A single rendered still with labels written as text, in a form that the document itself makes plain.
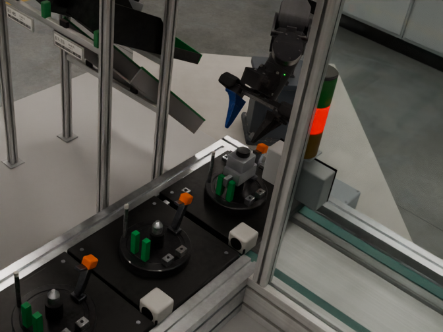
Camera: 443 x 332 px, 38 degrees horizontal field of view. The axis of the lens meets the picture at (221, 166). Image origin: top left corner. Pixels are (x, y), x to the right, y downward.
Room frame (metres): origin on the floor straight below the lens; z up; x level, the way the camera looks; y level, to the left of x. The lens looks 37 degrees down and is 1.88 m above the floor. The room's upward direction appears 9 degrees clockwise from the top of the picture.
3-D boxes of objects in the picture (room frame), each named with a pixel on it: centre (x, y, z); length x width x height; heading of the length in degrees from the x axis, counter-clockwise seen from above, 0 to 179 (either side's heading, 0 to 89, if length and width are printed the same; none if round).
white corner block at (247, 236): (0.96, -0.07, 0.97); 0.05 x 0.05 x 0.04; 56
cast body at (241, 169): (1.09, -0.04, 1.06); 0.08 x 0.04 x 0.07; 147
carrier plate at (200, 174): (1.10, -0.04, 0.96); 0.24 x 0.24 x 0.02; 56
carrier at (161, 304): (0.88, 0.10, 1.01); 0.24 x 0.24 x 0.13; 56
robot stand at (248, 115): (1.53, -0.12, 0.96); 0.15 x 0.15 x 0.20; 10
